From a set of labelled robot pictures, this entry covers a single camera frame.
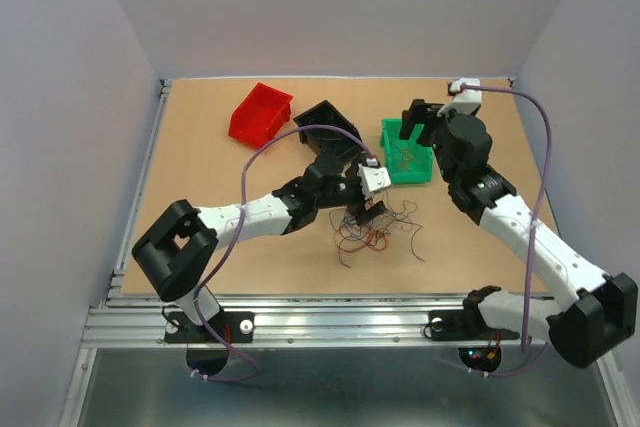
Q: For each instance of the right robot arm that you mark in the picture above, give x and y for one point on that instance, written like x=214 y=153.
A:
x=589 y=312

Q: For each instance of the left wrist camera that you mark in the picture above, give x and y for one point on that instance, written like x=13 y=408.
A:
x=374 y=177

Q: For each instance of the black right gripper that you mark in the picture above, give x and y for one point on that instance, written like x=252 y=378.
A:
x=422 y=113

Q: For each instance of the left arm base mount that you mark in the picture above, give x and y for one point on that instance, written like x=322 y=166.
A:
x=235 y=327

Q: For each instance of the black plastic bin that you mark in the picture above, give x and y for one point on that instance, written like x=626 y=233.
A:
x=323 y=141

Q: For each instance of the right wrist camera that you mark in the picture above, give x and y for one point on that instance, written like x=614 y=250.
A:
x=466 y=98

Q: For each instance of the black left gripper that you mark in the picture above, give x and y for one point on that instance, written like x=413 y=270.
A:
x=358 y=212

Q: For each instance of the aluminium table frame rail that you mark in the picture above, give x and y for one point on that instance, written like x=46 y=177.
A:
x=338 y=342

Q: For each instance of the green plastic bin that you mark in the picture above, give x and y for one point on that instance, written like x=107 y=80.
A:
x=407 y=162

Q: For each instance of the red plastic bin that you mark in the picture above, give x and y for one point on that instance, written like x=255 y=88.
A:
x=260 y=116

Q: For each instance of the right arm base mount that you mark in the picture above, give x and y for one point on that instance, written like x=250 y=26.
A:
x=454 y=325

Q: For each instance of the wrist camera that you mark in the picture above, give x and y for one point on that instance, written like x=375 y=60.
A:
x=466 y=98
x=374 y=177

